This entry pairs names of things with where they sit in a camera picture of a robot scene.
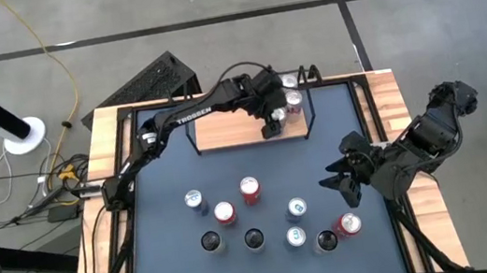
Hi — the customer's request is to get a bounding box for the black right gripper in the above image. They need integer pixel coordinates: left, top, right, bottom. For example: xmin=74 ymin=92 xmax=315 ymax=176
xmin=311 ymin=126 xmax=393 ymax=213

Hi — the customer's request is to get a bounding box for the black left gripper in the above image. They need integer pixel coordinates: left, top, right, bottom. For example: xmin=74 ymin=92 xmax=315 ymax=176
xmin=237 ymin=65 xmax=294 ymax=143

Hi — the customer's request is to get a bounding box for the red Fanta strawberry can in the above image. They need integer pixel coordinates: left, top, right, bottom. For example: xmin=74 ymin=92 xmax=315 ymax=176
xmin=211 ymin=199 xmax=240 ymax=229
xmin=328 ymin=210 xmax=365 ymax=242
xmin=237 ymin=174 xmax=265 ymax=208

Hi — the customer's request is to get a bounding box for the white Celsius Peach Vibe can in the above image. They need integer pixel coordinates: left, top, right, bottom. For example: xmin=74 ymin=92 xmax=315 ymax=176
xmin=198 ymin=227 xmax=229 ymax=259
xmin=310 ymin=228 xmax=341 ymax=256
xmin=241 ymin=225 xmax=269 ymax=254

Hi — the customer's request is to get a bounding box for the blue silver Red Bull can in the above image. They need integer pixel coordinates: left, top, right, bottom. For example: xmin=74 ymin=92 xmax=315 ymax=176
xmin=282 ymin=224 xmax=309 ymax=253
xmin=282 ymin=195 xmax=311 ymax=226
xmin=182 ymin=187 xmax=211 ymax=220

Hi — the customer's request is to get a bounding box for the black perforated computer case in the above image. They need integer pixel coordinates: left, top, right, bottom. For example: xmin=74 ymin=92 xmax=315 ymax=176
xmin=73 ymin=47 xmax=206 ymax=125

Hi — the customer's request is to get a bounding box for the yellow plug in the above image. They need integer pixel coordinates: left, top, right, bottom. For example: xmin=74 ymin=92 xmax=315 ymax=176
xmin=56 ymin=163 xmax=79 ymax=183

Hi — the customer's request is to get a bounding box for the black power adapter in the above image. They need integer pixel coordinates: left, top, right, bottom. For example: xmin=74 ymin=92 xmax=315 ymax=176
xmin=47 ymin=202 xmax=85 ymax=224

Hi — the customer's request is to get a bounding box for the wooden shelf with black frame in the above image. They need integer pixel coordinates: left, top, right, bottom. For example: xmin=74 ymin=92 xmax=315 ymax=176
xmin=177 ymin=63 xmax=331 ymax=158

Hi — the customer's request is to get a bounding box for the black table frame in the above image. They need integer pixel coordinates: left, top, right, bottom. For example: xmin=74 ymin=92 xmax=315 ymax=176
xmin=47 ymin=61 xmax=473 ymax=273

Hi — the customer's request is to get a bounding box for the yellow cable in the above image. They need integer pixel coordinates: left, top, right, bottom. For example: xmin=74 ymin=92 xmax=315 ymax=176
xmin=0 ymin=0 xmax=91 ymax=185

